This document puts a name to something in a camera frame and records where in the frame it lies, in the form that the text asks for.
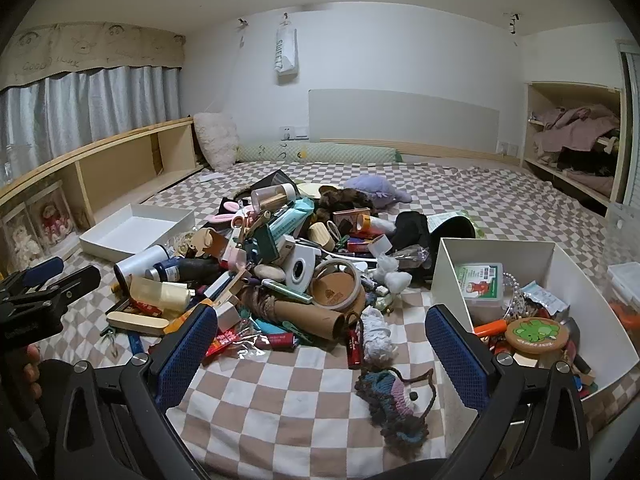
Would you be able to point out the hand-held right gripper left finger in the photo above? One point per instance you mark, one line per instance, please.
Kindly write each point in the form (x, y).
(185, 355)

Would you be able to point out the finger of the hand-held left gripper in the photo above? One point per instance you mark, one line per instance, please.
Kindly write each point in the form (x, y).
(45, 267)
(75, 285)

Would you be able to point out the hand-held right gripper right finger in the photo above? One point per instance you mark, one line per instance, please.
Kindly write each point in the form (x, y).
(457, 360)

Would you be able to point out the blue brown crochet hat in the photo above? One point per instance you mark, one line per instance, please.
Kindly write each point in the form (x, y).
(395, 400)

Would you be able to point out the white knitted cloth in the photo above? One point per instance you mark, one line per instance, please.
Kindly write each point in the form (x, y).
(376, 335)

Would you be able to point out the white container box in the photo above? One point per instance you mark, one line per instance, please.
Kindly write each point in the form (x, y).
(450, 270)

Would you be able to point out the person's left hand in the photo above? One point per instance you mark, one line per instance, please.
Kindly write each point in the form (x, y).
(33, 375)

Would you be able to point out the boxed doll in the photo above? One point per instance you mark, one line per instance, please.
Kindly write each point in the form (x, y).
(20, 245)
(47, 217)

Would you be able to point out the yellow orange tube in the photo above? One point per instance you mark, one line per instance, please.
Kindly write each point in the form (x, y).
(176, 322)

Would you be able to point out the red printed packet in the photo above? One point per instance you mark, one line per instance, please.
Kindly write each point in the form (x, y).
(222, 345)

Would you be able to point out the orange lighter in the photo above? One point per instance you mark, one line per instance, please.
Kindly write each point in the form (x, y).
(492, 328)

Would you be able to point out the small white box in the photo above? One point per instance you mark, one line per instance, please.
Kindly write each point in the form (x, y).
(227, 316)

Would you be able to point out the beige oblong case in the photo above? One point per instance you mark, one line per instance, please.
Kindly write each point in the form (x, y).
(135, 322)

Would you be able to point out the small red packet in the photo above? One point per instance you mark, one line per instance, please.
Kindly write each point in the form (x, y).
(145, 306)

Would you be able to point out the white thermos bottle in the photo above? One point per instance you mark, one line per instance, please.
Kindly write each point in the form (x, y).
(140, 262)

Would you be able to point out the translucent yellowish bottle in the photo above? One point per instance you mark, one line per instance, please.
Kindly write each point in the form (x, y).
(155, 292)

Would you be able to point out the white shallow box lid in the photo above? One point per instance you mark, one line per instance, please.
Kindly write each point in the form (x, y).
(125, 232)

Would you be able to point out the white green card box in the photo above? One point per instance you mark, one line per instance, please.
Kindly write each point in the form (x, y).
(480, 280)

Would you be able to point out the green frog round tin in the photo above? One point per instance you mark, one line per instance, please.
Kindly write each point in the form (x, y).
(537, 335)

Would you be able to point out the blue can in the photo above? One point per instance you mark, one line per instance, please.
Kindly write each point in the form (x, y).
(170, 271)

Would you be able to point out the black bottle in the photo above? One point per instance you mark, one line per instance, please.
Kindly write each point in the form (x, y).
(200, 270)

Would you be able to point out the red packet in clear wrap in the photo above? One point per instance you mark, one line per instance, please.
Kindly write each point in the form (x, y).
(281, 341)

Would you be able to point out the red tube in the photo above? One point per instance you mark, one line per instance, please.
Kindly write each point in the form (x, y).
(355, 347)

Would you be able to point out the pink bottle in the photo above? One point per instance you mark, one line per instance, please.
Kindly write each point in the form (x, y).
(235, 258)

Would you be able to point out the green clothes peg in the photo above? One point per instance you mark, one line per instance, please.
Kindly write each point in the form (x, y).
(295, 330)

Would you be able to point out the brown cardboard cutout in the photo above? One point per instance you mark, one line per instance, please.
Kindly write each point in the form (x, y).
(210, 242)

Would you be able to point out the beige oval stone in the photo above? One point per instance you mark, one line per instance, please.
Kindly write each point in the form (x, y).
(270, 272)

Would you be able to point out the green pen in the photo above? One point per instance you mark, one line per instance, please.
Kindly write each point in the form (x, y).
(287, 294)

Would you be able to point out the wooden bedside shelf unit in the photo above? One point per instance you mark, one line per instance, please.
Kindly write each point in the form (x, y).
(115, 165)

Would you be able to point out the black cup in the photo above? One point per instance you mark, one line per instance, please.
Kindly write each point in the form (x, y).
(455, 232)

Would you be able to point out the black cloth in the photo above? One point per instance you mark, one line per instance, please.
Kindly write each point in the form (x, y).
(410, 232)

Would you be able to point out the dark green box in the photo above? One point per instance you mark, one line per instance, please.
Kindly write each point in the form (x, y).
(265, 240)

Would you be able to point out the white green leaflet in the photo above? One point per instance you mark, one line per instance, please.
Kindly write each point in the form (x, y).
(445, 220)

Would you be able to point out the round wooden hoop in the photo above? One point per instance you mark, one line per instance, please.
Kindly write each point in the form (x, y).
(335, 290)

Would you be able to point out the pink bunny ear toy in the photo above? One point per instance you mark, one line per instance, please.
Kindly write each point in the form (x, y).
(225, 218)

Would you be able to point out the white tape dispenser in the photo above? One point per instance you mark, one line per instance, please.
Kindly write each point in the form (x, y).
(305, 252)

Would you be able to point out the white tube orange cap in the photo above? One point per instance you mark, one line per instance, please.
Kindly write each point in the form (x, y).
(372, 221)

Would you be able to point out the grey curtain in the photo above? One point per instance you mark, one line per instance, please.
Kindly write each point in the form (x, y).
(100, 105)

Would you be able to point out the teal packet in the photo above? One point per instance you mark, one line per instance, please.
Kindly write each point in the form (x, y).
(292, 217)

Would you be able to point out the white paper sheet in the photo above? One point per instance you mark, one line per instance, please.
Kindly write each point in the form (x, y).
(212, 177)

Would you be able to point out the clear plastic cup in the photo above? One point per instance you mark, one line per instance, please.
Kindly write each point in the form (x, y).
(267, 195)

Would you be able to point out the clear storage bin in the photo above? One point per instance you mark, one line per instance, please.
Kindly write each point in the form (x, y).
(625, 280)

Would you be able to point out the purple plush toy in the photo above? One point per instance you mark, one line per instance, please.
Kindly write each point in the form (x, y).
(377, 189)

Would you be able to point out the dark brown furry item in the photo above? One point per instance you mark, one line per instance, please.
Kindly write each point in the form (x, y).
(345, 199)

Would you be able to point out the black box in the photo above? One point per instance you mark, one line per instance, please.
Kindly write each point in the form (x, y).
(272, 178)

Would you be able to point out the fluffy white pillow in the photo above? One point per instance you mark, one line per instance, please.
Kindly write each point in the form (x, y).
(216, 140)

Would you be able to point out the beige printed curtain valance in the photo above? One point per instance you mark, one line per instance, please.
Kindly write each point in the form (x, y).
(75, 50)

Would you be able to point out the black clothes pile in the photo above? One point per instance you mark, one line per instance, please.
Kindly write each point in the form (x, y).
(585, 160)

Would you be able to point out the green bolster pillow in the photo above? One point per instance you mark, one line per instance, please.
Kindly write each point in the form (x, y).
(325, 152)

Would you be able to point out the grey headboard panel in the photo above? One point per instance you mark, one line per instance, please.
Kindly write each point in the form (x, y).
(400, 115)

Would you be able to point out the pink clothes pile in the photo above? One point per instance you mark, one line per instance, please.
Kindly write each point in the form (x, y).
(570, 130)

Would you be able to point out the wooden closet shelf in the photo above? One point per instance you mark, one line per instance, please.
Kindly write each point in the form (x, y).
(575, 96)

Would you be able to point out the white hanging bag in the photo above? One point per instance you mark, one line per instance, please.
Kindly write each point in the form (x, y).
(286, 52)

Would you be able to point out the white wall socket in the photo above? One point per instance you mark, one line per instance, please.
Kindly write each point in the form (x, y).
(505, 149)
(292, 133)

